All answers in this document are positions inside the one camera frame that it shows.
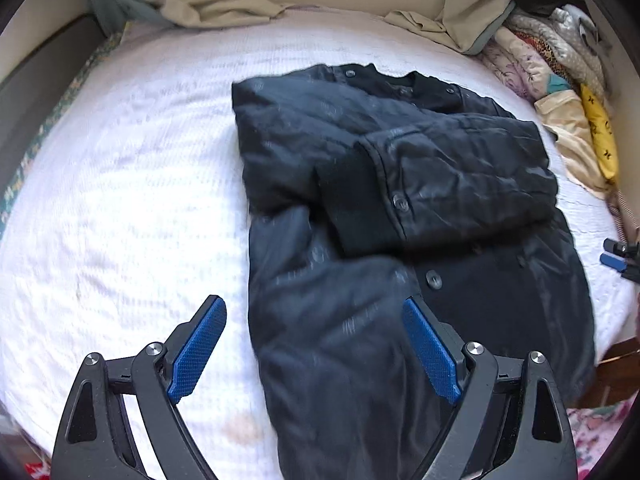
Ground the black police jacket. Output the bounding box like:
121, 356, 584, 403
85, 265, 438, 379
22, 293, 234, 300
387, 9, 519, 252
231, 64, 596, 479

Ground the pink knitted cloth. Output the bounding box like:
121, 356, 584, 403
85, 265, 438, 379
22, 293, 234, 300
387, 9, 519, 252
606, 188, 637, 244

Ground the yellow patterned pillow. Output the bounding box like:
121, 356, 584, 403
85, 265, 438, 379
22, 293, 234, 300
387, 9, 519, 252
580, 84, 620, 183

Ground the cream blanket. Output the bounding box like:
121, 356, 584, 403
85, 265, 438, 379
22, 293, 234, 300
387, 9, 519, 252
534, 90, 610, 200

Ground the white quilted bed cover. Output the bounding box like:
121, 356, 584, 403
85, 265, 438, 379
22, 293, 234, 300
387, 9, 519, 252
1, 10, 636, 479

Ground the pink floral folded quilt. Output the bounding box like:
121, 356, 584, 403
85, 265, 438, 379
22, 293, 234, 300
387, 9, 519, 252
477, 26, 570, 103

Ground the grey dotted folded quilt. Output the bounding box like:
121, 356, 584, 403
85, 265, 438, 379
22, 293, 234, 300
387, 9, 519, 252
506, 4, 608, 101

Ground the beige right curtain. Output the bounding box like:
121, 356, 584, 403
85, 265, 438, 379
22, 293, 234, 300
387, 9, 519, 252
384, 0, 515, 55

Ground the beige curtain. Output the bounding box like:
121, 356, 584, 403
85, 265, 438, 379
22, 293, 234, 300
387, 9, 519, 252
384, 0, 515, 55
90, 0, 288, 35

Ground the dark grey headboard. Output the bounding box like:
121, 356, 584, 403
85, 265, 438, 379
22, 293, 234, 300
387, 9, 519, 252
0, 14, 105, 188

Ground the beige left curtain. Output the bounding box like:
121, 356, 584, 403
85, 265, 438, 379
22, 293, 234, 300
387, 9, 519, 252
90, 0, 288, 35

